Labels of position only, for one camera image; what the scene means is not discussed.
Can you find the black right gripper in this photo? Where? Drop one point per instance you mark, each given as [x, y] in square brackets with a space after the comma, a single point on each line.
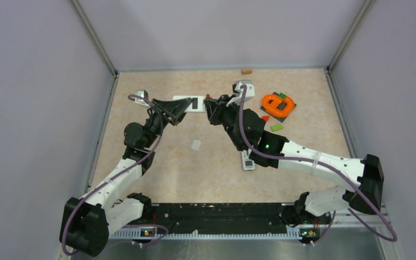
[216, 108]

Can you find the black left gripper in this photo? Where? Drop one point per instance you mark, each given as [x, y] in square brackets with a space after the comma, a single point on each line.
[174, 109]

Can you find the white remote control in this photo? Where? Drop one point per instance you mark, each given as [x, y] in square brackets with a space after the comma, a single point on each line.
[197, 103]

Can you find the white battery cover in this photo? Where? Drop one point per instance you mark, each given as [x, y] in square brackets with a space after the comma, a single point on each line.
[196, 144]

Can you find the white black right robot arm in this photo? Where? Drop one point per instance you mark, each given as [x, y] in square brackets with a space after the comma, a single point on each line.
[358, 182]

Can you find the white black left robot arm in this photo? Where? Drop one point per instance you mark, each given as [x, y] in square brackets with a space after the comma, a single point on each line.
[89, 221]

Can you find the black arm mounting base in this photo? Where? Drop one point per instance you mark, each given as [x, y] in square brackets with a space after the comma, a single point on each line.
[243, 219]

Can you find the white remote with display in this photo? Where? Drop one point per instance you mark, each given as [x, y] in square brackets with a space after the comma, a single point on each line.
[247, 163]

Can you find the small wooden block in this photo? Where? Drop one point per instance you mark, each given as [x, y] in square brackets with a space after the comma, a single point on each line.
[246, 71]

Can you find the light green block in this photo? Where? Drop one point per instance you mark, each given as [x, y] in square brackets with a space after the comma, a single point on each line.
[276, 127]

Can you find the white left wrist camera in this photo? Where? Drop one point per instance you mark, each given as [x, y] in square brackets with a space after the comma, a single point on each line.
[141, 98]

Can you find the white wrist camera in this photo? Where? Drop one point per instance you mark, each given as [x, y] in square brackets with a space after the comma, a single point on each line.
[243, 91]
[141, 98]

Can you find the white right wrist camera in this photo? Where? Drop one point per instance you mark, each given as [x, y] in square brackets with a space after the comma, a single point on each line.
[243, 91]

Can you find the white cable duct strip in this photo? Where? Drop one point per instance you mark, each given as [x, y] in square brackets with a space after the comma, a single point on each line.
[132, 233]

